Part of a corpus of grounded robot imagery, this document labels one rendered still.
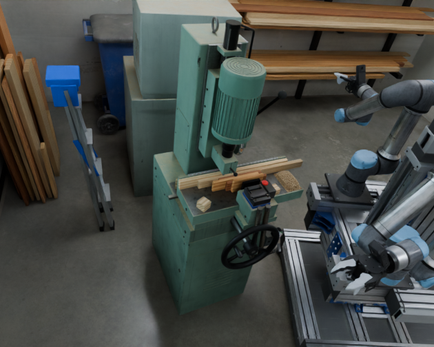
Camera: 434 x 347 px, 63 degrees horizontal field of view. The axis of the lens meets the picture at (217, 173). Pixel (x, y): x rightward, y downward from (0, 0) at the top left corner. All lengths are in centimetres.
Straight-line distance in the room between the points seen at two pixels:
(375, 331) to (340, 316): 20
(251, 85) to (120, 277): 158
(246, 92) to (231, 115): 12
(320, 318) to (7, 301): 181
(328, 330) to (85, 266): 153
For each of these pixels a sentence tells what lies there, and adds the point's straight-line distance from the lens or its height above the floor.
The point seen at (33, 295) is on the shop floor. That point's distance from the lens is 250.
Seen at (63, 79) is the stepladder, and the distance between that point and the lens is 199.
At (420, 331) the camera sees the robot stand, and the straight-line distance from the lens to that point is 253.
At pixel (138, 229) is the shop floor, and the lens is 268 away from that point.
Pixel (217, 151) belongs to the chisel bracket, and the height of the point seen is 107.
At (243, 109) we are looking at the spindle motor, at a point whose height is 137.
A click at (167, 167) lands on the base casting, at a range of 194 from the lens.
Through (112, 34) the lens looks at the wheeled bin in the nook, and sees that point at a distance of 309.
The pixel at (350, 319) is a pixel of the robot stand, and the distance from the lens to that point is 232.
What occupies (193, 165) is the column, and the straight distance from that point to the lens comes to 185.
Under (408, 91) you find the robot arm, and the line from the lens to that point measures 179.
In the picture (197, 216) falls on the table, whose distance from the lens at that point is 158.
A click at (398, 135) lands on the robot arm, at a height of 118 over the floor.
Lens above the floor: 208
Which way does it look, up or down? 41 degrees down
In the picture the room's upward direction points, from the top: 10 degrees clockwise
